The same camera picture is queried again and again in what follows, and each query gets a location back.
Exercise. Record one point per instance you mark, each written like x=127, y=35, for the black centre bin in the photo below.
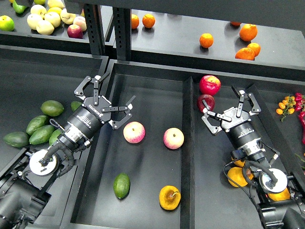
x=165, y=98

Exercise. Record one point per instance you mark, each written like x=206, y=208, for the pale yellow pear right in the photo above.
x=67, y=17

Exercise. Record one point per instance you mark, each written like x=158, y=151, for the pink peach on shelf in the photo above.
x=80, y=21

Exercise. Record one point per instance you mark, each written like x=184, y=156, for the pale yellow pear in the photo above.
x=67, y=17
x=53, y=18
x=33, y=19
x=44, y=27

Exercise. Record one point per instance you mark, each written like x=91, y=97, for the dark avocado far left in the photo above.
x=16, y=139

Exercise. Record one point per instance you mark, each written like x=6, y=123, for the green apple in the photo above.
x=6, y=23

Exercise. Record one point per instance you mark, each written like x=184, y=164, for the pale yellow pear centre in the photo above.
x=53, y=18

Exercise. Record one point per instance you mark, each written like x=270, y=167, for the orange on shelf right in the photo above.
x=255, y=47

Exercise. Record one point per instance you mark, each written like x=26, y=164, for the black bin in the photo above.
x=165, y=98
x=28, y=77

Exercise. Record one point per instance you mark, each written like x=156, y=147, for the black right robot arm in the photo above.
x=262, y=179

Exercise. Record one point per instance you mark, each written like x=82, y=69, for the large orange on shelf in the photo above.
x=248, y=32

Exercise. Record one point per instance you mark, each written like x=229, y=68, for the yellow pear in bin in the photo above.
x=235, y=175

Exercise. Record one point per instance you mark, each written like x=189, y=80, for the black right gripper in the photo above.
x=238, y=127

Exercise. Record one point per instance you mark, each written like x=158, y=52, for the green avocado near arm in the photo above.
x=54, y=136

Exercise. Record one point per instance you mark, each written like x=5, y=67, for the black left bin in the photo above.
x=28, y=77

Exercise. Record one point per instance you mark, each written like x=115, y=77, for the yellow pear under arm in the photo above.
x=239, y=163

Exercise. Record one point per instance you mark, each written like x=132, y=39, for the pale yellow pear front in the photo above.
x=44, y=27

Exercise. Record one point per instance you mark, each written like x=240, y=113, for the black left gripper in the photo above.
x=95, y=110

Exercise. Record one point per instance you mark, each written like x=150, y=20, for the pale yellow pear left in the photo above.
x=33, y=19

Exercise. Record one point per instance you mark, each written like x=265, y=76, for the bright red apple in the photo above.
x=209, y=84

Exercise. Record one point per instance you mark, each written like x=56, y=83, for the black shelf post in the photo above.
x=94, y=28

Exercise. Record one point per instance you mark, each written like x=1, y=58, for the cherry tomato bunch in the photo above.
x=286, y=107

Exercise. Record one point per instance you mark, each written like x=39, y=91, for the pink apple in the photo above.
x=134, y=132
x=173, y=138

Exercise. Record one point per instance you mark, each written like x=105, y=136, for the orange on shelf middle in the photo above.
x=206, y=40

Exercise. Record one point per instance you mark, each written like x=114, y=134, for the pink apple left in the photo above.
x=134, y=132

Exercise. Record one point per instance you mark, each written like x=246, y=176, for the dark red shelf apple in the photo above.
x=75, y=31

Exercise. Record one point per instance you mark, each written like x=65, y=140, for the small dark avocado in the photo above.
x=75, y=105

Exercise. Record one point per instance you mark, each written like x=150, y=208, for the pink apple right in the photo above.
x=173, y=138

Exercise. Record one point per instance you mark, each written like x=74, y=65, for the red chili peppers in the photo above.
x=300, y=106

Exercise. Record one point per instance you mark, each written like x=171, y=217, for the orange on shelf left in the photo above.
x=134, y=21

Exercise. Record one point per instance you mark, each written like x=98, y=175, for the green avocado top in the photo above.
x=52, y=108

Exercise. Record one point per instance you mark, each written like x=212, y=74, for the orange on shelf front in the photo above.
x=245, y=54

